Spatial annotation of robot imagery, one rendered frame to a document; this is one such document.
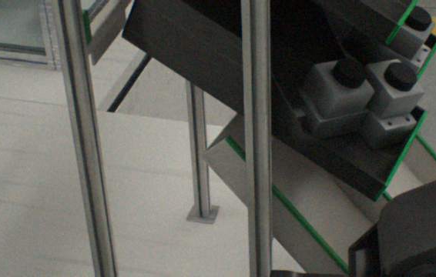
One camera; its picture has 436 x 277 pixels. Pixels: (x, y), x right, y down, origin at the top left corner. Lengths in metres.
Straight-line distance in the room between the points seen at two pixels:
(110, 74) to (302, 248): 0.85
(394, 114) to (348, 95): 0.07
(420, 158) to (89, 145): 0.45
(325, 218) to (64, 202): 0.53
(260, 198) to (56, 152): 0.70
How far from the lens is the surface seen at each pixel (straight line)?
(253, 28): 0.77
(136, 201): 1.39
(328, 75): 0.84
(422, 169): 1.17
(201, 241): 1.31
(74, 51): 0.84
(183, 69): 0.86
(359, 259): 0.64
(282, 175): 0.97
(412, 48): 0.99
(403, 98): 0.88
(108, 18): 0.91
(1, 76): 1.75
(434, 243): 0.57
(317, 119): 0.84
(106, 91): 1.65
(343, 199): 1.03
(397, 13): 0.81
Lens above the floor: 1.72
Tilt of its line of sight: 35 degrees down
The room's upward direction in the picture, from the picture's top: 3 degrees counter-clockwise
